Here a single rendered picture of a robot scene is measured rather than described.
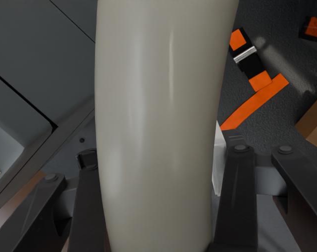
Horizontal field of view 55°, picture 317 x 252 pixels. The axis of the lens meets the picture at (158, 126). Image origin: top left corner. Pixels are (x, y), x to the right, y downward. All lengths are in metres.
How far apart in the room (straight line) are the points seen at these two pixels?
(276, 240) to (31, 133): 1.16
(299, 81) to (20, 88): 0.89
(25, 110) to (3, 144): 0.05
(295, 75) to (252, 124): 0.21
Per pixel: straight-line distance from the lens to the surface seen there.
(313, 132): 1.02
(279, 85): 1.07
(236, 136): 0.17
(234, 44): 1.02
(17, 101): 0.35
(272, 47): 1.05
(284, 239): 1.36
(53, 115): 0.36
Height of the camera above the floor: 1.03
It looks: 69 degrees down
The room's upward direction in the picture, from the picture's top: 160 degrees counter-clockwise
